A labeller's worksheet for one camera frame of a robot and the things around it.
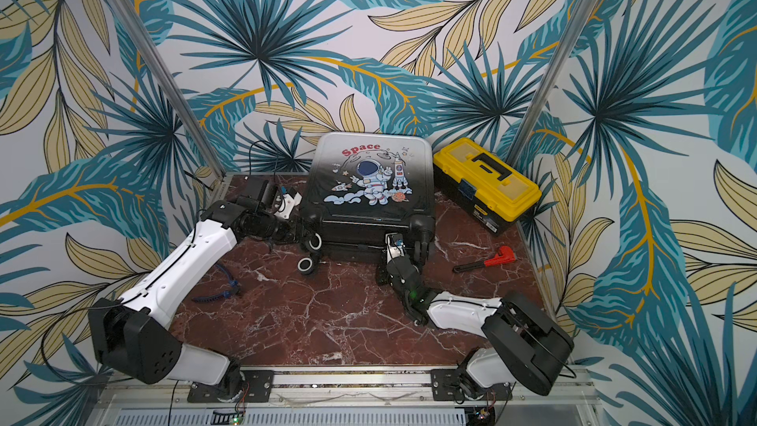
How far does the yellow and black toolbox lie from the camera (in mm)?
936

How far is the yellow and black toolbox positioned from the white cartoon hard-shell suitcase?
0.30 ft

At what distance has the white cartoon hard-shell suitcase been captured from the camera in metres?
0.80
